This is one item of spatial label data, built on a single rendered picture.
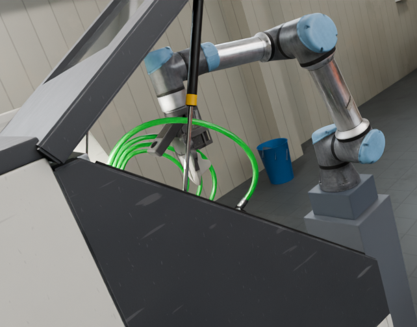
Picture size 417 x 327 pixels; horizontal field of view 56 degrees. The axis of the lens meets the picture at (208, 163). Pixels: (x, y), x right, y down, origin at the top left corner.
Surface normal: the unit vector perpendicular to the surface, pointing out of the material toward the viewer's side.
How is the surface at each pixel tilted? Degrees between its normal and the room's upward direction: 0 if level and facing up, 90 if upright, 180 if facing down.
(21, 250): 90
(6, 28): 90
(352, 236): 90
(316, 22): 83
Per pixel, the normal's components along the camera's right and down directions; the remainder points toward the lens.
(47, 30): 0.62, 0.01
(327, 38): 0.41, -0.02
